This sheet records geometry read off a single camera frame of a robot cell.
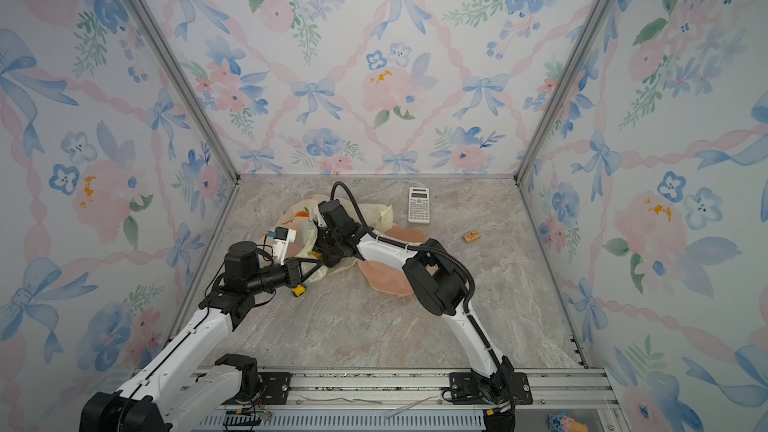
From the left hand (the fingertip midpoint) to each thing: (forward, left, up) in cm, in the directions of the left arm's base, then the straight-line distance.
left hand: (321, 262), depth 77 cm
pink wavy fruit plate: (+4, -18, -17) cm, 24 cm away
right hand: (+11, +11, -5) cm, 16 cm away
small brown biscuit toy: (+19, -45, -16) cm, 52 cm away
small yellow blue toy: (0, +9, -17) cm, 20 cm away
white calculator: (+33, -29, -16) cm, 46 cm away
